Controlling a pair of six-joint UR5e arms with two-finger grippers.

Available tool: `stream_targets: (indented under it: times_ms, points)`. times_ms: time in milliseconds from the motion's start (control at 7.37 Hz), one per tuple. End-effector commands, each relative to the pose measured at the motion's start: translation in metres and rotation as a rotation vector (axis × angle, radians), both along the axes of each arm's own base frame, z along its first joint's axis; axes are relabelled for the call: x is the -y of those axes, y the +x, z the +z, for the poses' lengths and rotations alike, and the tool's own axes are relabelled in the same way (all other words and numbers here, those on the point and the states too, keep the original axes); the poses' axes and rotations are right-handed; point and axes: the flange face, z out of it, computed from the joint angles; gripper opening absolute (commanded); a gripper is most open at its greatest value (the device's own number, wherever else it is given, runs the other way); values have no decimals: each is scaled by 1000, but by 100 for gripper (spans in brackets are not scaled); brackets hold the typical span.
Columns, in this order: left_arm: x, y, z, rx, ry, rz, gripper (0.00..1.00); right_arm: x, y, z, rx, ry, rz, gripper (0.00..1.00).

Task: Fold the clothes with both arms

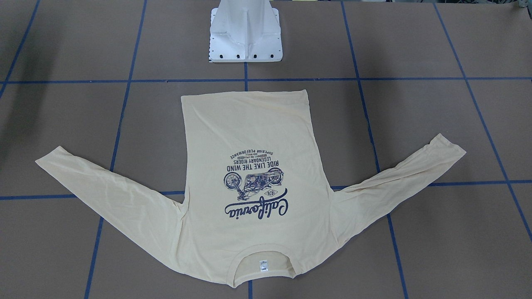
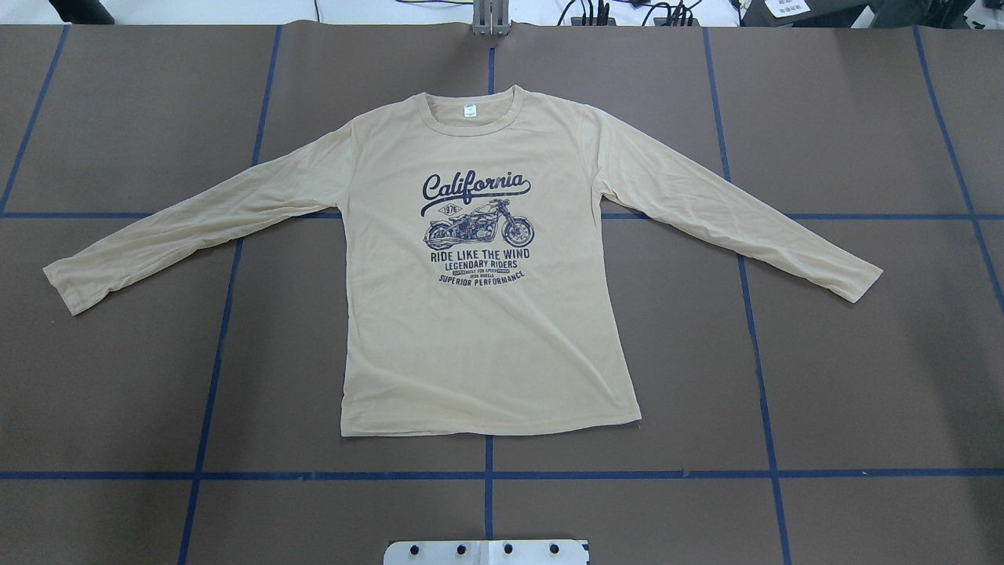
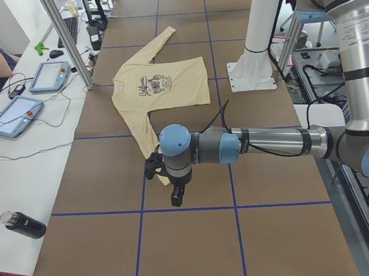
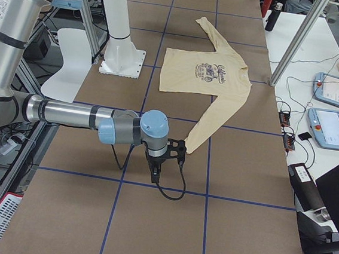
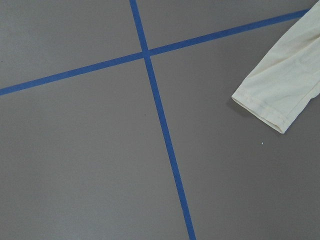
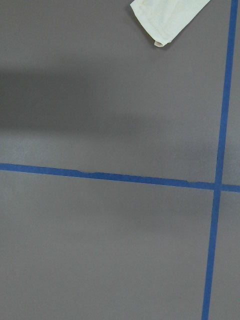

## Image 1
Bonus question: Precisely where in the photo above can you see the beige long-sleeve graphic shirt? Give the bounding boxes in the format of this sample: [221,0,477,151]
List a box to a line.
[36,90,466,288]

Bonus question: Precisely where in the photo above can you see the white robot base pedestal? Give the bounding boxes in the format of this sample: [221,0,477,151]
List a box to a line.
[209,0,283,63]

